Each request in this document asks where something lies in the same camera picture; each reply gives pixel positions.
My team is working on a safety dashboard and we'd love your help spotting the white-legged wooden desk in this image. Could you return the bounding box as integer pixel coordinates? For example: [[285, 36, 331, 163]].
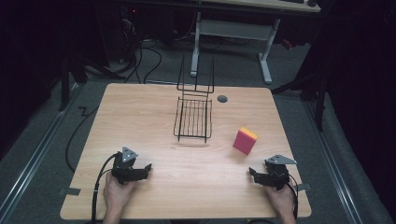
[[186, 0, 322, 86]]

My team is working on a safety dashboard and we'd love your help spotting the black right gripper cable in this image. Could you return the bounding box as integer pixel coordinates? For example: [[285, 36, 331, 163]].
[[285, 173, 300, 219]]

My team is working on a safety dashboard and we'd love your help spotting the black floor cable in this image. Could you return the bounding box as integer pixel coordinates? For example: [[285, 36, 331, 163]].
[[64, 105, 101, 174]]

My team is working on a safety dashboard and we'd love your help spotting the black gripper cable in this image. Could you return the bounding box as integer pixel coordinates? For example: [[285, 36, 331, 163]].
[[91, 152, 120, 224], [285, 173, 300, 219]]

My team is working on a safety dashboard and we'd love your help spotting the metal floor rail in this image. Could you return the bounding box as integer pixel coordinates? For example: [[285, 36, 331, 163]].
[[303, 101, 363, 224], [0, 83, 82, 218]]

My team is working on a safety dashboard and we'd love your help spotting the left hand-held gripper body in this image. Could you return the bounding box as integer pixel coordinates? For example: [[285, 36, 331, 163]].
[[111, 146, 139, 187]]

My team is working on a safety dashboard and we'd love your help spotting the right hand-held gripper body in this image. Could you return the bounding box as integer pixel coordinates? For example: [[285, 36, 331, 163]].
[[263, 154, 298, 191]]

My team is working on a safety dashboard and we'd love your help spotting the bundle of black cables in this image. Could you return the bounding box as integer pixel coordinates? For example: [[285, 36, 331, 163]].
[[116, 18, 163, 85]]

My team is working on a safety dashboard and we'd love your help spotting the black wire rack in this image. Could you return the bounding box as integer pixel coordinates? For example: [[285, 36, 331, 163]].
[[173, 53, 216, 145]]

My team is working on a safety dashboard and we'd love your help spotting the person's left hand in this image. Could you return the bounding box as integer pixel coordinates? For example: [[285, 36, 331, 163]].
[[103, 172, 138, 217]]

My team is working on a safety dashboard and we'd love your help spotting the black metal stand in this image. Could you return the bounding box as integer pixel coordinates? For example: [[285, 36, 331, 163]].
[[270, 69, 331, 133], [57, 54, 125, 113]]

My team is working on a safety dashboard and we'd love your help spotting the person's right hand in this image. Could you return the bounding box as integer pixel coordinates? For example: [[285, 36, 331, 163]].
[[265, 183, 297, 219]]

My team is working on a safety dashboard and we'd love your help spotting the red and yellow sponge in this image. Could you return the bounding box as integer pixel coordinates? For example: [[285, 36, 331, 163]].
[[232, 126, 260, 156]]

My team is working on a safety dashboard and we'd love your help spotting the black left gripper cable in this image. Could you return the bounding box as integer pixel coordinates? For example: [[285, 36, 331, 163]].
[[91, 152, 120, 224]]

